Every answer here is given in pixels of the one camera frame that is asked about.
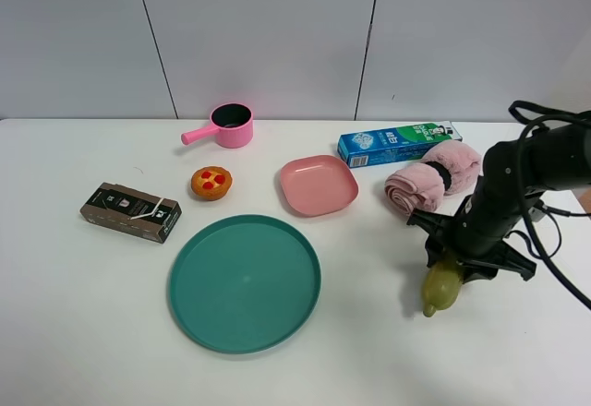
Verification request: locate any pink square plate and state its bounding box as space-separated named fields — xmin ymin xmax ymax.
xmin=279 ymin=155 xmax=358 ymax=217

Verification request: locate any green round tray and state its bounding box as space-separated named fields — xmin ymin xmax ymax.
xmin=167 ymin=214 xmax=321 ymax=355

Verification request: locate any rolled pink towel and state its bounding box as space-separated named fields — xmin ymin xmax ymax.
xmin=384 ymin=140 xmax=482 ymax=217

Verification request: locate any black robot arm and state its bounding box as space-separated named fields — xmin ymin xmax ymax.
xmin=407 ymin=124 xmax=590 ymax=282

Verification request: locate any blue toothpaste box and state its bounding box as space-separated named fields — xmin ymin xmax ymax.
xmin=337 ymin=121 xmax=463 ymax=169

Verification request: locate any toy corn cob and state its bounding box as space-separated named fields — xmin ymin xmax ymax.
xmin=421 ymin=257 xmax=464 ymax=317

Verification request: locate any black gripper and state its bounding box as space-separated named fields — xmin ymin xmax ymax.
xmin=406 ymin=193 xmax=537 ymax=282

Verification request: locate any pink toy saucepan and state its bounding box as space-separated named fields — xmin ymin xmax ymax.
xmin=180 ymin=103 xmax=254 ymax=149

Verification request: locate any dark brown carton box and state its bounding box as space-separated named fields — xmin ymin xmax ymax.
xmin=79 ymin=183 xmax=182 ymax=244

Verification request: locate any black cable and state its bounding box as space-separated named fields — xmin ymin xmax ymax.
xmin=507 ymin=100 xmax=591 ymax=311

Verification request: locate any toy fruit tart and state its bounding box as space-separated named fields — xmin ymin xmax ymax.
xmin=190 ymin=166 xmax=233 ymax=201

